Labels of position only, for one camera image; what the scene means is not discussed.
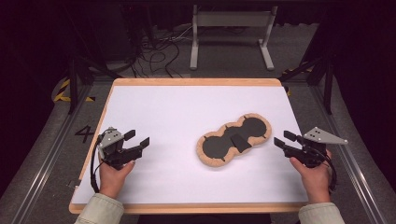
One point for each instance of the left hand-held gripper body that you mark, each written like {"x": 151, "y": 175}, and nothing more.
{"x": 110, "y": 146}

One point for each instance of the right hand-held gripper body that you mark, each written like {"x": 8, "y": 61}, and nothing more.
{"x": 314, "y": 149}

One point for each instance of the tan plush peanut-shaped cushion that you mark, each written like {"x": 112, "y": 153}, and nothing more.
{"x": 218, "y": 146}

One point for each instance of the person's right hand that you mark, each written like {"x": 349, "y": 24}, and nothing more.
{"x": 316, "y": 183}

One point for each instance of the person's left hand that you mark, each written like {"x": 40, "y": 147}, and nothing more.
{"x": 111, "y": 180}

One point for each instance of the white table cover sheet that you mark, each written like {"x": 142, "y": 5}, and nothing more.
{"x": 174, "y": 118}

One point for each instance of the yellow black hazard tape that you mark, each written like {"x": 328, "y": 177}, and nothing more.
{"x": 63, "y": 90}
{"x": 295, "y": 69}

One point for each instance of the wooden table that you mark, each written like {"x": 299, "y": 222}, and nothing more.
{"x": 186, "y": 82}

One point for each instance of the white metal stand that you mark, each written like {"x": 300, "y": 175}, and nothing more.
{"x": 232, "y": 19}

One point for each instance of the aluminium floor rail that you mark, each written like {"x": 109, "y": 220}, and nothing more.
{"x": 53, "y": 146}
{"x": 345, "y": 149}

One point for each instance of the small metal table bracket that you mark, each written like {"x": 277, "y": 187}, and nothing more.
{"x": 73, "y": 183}

